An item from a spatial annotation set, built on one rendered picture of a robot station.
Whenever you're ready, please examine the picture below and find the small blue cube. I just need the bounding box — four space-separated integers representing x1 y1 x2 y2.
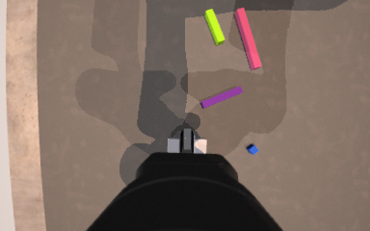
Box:
246 144 259 155

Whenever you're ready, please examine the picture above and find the light grey rod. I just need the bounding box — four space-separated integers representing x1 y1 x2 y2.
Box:
184 128 191 149

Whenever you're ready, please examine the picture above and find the lime green rod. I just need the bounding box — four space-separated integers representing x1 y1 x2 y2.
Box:
205 9 225 45

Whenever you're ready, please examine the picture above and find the purple rod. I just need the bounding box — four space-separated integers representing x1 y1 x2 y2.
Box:
200 86 243 108

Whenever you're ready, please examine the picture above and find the pink rod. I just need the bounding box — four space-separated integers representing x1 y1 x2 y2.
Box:
235 8 261 70

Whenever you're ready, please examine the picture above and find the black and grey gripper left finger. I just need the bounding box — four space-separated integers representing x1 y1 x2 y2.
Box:
168 131 183 153

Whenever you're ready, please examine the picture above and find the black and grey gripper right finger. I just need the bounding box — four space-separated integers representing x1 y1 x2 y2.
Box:
191 131 207 154

